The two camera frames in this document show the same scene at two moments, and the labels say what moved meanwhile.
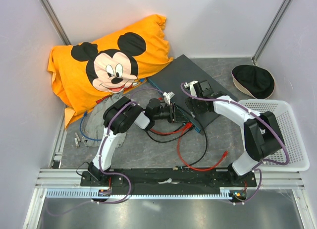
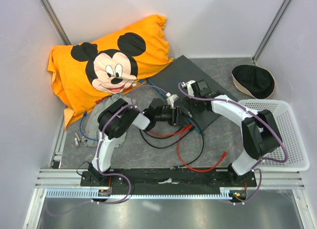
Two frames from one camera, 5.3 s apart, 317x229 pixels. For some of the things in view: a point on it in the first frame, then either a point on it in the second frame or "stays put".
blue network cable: (85, 114) stays put
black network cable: (176, 167) → (166, 146)
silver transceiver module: (78, 137) stays put
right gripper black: (190, 103) stays put
